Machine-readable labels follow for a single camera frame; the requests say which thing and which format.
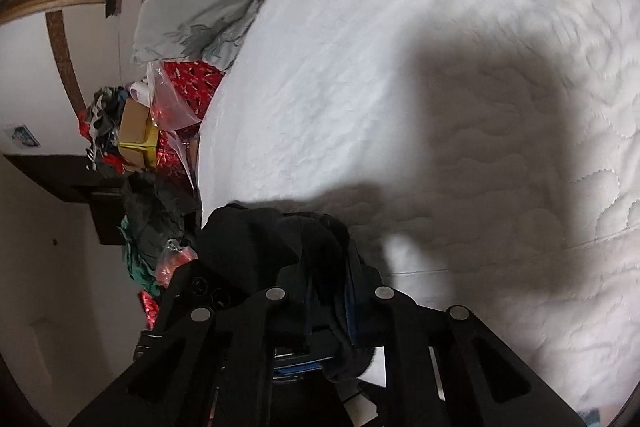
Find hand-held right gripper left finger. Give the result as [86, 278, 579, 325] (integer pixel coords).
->
[67, 284, 321, 427]

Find blue wall sticker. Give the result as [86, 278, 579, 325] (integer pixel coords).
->
[4, 123, 39, 148]

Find cardboard box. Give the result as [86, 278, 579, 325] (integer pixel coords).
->
[116, 98, 162, 168]

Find dark wooden cabinet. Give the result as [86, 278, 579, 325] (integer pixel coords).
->
[4, 153, 127, 246]

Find clear plastic bag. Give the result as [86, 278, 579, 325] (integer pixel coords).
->
[144, 61, 202, 138]

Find pile of mixed clothes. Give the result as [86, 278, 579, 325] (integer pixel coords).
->
[76, 86, 132, 174]

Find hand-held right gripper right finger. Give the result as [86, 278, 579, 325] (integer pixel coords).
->
[344, 283, 587, 427]

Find black pants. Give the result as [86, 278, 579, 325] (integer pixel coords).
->
[196, 202, 387, 384]

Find red floral quilt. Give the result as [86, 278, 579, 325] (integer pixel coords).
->
[161, 60, 227, 124]

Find dark green garment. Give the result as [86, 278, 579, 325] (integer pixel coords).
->
[119, 173, 202, 299]

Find red patterned bag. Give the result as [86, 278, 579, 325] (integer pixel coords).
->
[139, 245, 197, 329]
[154, 131, 192, 174]

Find white quilted bed cover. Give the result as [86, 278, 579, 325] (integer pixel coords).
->
[196, 0, 640, 414]

